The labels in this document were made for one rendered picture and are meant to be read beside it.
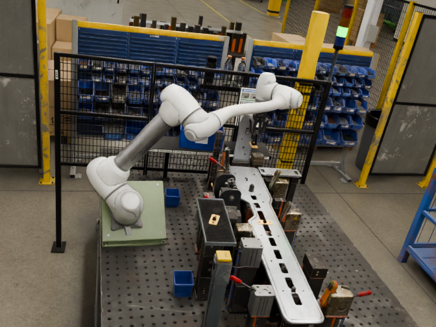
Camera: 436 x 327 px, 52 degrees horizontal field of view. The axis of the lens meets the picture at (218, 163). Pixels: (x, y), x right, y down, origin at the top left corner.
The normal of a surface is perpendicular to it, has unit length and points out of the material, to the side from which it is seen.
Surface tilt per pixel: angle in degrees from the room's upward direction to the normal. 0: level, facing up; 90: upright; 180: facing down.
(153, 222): 42
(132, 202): 47
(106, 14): 90
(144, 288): 0
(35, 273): 0
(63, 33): 90
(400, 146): 90
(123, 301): 0
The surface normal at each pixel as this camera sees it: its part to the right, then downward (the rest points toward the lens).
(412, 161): 0.27, 0.52
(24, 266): 0.15, -0.88
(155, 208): 0.29, -0.35
